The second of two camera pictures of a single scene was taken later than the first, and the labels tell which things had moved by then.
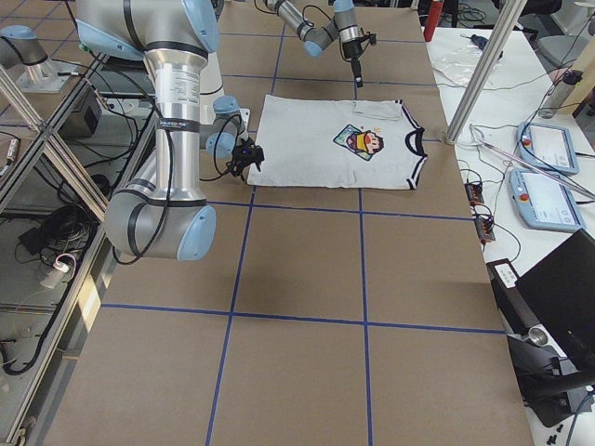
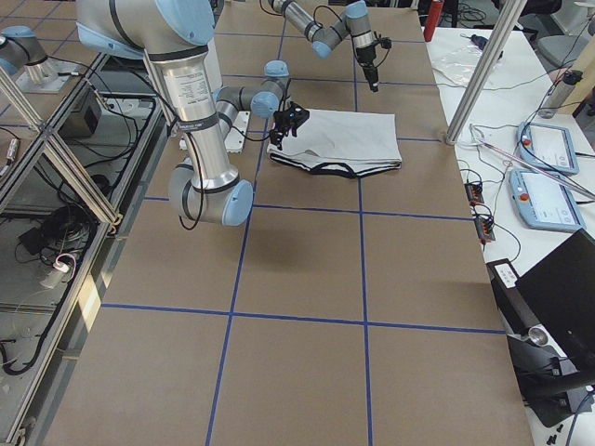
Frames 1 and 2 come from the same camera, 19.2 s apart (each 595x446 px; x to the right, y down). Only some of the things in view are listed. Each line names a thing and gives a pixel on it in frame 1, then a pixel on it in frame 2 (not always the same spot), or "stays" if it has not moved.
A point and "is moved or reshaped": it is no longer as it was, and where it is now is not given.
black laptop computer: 559,292 stays
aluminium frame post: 483,71 stays
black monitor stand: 551,386 stays
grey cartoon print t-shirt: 337,143 is moved or reshaped
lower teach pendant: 545,203 stays
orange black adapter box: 474,193 stays
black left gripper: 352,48 -> 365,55
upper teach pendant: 547,148 stays
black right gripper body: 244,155 -> 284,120
